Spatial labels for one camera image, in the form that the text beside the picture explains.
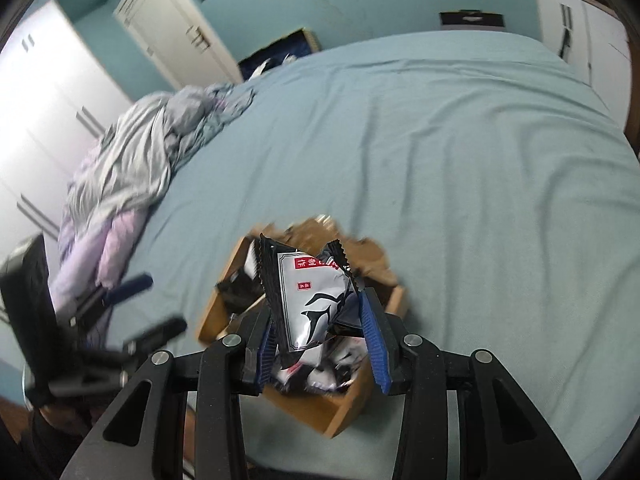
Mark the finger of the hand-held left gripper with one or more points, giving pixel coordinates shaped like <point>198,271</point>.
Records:
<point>160,332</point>
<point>127,287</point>

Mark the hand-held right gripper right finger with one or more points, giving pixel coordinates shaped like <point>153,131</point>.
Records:
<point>374,342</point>

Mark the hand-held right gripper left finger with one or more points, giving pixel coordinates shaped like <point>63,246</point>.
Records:
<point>265,355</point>

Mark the pile of silver black packets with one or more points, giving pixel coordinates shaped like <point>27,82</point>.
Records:
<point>325,375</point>

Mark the silver black snack packet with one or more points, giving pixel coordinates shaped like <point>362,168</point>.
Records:
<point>310,310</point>

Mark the brown cardboard box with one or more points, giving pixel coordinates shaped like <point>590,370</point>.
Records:
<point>340,410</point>

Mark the crumpled grey lilac blanket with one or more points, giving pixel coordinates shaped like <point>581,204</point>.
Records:
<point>130,160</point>

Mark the bed with teal sheet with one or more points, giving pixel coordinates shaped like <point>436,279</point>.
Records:
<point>475,210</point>

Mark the white wardrobe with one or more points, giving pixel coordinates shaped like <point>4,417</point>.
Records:
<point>40,110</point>

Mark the white door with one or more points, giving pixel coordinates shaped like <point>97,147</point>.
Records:
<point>165,20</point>

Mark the dark blue storage bin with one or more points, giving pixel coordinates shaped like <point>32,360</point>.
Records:
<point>280,55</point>

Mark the black bag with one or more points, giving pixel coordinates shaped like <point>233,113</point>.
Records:
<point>472,19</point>

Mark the white cabinet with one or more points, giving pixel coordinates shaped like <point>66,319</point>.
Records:
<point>595,50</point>

